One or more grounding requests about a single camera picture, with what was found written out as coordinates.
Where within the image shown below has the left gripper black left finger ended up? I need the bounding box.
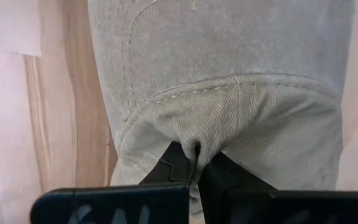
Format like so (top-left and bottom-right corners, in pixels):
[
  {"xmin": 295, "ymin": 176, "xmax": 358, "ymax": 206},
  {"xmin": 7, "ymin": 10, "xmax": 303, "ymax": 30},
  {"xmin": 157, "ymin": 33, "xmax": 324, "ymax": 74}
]
[{"xmin": 29, "ymin": 141, "xmax": 191, "ymax": 224}]

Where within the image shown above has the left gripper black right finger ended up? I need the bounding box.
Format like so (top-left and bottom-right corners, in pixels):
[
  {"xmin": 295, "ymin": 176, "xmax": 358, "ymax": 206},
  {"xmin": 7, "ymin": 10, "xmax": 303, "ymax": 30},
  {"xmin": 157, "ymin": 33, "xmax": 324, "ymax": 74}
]
[{"xmin": 197, "ymin": 151, "xmax": 358, "ymax": 224}]

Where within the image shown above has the tan cap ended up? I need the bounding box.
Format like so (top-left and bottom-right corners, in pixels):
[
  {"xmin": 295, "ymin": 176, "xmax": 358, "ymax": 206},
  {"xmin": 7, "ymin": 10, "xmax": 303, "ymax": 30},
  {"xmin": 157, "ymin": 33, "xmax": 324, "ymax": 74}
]
[{"xmin": 87, "ymin": 0, "xmax": 356, "ymax": 218}]

